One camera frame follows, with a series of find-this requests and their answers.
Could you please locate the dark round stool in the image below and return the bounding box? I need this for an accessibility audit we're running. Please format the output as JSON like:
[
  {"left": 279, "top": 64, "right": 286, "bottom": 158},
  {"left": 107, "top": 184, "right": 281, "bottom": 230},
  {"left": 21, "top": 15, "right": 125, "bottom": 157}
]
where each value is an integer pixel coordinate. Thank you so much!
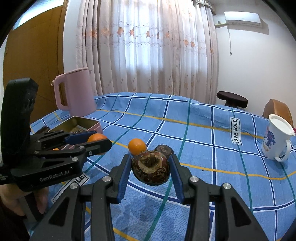
[{"left": 217, "top": 91, "right": 248, "bottom": 108}]

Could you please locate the white air conditioner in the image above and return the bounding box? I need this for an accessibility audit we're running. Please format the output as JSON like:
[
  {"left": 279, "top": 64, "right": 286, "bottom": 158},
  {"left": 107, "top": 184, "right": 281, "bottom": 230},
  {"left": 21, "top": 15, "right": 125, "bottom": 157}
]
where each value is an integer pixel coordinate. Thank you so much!
[{"left": 215, "top": 11, "right": 262, "bottom": 29}]

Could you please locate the wooden door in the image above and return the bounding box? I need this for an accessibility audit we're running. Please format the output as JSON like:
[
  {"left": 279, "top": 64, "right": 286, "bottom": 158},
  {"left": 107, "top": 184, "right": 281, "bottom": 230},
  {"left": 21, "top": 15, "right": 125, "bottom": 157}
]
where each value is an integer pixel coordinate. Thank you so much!
[{"left": 4, "top": 1, "right": 68, "bottom": 123}]

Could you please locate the blue plaid tablecloth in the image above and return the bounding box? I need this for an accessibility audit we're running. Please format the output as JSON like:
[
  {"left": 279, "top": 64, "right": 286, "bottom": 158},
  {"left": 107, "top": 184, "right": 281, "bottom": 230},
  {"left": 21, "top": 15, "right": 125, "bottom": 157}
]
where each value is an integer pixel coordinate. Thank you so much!
[{"left": 30, "top": 92, "right": 296, "bottom": 241}]

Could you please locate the small orange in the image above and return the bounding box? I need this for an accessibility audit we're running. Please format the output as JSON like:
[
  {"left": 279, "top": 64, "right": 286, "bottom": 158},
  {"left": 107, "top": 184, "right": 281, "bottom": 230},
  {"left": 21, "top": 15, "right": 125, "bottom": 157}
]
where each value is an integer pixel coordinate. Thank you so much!
[
  {"left": 87, "top": 133, "right": 107, "bottom": 143},
  {"left": 128, "top": 138, "right": 147, "bottom": 156}
]

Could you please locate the person left hand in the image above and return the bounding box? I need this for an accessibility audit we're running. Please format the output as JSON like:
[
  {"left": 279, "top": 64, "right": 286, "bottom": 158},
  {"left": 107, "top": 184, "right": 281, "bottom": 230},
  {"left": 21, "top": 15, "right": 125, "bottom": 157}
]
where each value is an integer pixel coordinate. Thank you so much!
[{"left": 1, "top": 184, "right": 49, "bottom": 216}]

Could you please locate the brown mangosteen shell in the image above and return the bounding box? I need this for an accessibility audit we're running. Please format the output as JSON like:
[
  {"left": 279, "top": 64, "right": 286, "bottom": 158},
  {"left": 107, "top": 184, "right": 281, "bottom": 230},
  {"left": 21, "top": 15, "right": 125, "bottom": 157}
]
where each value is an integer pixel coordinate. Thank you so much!
[{"left": 132, "top": 151, "right": 170, "bottom": 186}]

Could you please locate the pink metal tin box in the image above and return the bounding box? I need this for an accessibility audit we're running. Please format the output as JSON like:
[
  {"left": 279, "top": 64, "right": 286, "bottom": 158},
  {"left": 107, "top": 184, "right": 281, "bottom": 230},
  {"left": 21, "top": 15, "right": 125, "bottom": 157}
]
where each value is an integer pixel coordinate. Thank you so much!
[{"left": 49, "top": 116, "right": 103, "bottom": 150}]

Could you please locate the white blue floral mug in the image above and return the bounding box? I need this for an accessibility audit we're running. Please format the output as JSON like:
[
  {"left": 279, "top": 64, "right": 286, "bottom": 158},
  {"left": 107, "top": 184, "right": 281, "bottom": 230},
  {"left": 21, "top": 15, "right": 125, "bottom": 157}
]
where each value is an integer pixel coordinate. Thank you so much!
[{"left": 261, "top": 114, "right": 295, "bottom": 163}]

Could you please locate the dark round fruit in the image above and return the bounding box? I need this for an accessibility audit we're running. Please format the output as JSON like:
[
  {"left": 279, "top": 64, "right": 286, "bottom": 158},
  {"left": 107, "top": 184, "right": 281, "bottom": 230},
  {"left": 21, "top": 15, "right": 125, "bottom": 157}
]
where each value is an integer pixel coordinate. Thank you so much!
[{"left": 154, "top": 145, "right": 174, "bottom": 159}]

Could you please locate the sheer floral curtain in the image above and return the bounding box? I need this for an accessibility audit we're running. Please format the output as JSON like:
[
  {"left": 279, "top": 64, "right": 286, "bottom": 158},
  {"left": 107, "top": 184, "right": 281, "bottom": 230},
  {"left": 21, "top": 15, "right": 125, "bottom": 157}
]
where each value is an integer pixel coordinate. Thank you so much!
[{"left": 76, "top": 1, "right": 218, "bottom": 104}]

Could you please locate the pink kettle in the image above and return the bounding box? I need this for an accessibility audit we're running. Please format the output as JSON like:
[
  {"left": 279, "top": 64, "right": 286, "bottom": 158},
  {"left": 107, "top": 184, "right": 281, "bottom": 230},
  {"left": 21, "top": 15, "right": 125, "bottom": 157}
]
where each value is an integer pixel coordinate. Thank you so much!
[{"left": 53, "top": 67, "right": 96, "bottom": 117}]

